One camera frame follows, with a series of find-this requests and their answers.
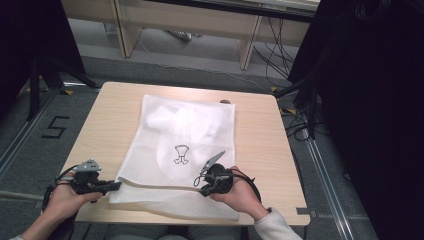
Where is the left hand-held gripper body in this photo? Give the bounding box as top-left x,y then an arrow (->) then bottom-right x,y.
70,158 -> 111,196

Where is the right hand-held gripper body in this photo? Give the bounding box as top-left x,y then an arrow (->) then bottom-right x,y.
199,150 -> 235,196

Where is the white mesh laundry bag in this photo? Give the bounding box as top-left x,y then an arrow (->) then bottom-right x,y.
108,94 -> 241,222

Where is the person's right hand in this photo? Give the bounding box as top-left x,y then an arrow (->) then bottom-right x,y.
209,165 -> 270,221

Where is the person's left hand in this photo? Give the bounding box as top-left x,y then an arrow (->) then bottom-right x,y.
42,171 -> 104,224

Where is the white garment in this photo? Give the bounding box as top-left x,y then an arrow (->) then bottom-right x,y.
145,102 -> 218,174

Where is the black tape floor mark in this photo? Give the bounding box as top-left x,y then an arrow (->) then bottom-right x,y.
41,115 -> 71,140

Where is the grey tape strip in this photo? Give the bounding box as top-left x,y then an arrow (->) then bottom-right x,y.
295,207 -> 318,218

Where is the black metal stand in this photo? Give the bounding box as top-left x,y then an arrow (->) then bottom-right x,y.
25,55 -> 101,122
273,74 -> 319,141

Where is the white power strip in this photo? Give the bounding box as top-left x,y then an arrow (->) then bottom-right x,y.
162,29 -> 194,43

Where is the black curtain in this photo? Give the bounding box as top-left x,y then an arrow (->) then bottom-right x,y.
287,0 -> 424,240
0,0 -> 86,113

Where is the light wooden desk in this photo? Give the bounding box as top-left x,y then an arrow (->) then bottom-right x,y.
59,0 -> 322,71

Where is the right hand-held gripper cable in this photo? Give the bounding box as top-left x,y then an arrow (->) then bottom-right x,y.
229,167 -> 263,204

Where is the hand-held gripper cable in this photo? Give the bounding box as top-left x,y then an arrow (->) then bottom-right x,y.
41,164 -> 80,212
229,167 -> 263,204

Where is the left hand-held gripper cable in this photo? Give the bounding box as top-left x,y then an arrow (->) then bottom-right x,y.
41,164 -> 80,212

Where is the metal floor rail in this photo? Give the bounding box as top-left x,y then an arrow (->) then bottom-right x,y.
299,109 -> 355,240
0,89 -> 63,183

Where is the bundle of black cables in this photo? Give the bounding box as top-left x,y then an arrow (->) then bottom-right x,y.
252,15 -> 301,90

